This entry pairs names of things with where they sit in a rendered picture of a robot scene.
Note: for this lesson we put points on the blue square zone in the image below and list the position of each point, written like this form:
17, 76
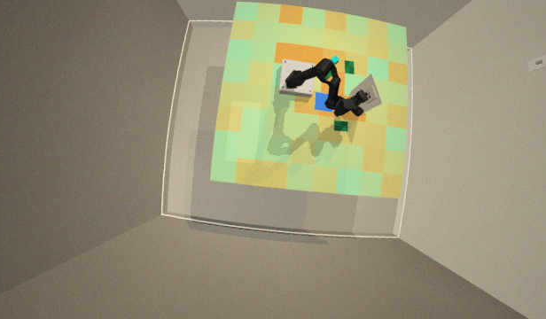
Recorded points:
320, 102

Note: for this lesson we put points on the teal cube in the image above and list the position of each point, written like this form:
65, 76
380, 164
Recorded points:
334, 60

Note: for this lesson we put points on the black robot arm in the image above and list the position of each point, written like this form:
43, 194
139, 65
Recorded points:
333, 101

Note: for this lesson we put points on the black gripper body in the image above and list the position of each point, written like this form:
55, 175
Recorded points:
360, 97

